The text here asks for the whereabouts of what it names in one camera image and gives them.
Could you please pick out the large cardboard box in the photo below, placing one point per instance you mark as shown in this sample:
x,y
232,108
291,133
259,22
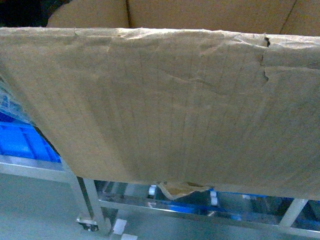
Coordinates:
x,y
220,93

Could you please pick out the blue plastic bin left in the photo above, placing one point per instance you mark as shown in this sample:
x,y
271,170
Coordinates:
x,y
19,139

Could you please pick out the blue plastic bin front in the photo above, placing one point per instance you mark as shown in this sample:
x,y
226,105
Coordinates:
x,y
237,206

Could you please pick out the clear plastic wrap piece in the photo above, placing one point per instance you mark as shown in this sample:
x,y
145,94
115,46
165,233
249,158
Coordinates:
x,y
11,111

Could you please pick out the stainless steel shelf frame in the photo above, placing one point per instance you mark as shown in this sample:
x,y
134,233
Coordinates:
x,y
100,202

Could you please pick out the blue plastic bin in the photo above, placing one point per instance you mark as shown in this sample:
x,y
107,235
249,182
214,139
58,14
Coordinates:
x,y
19,139
237,206

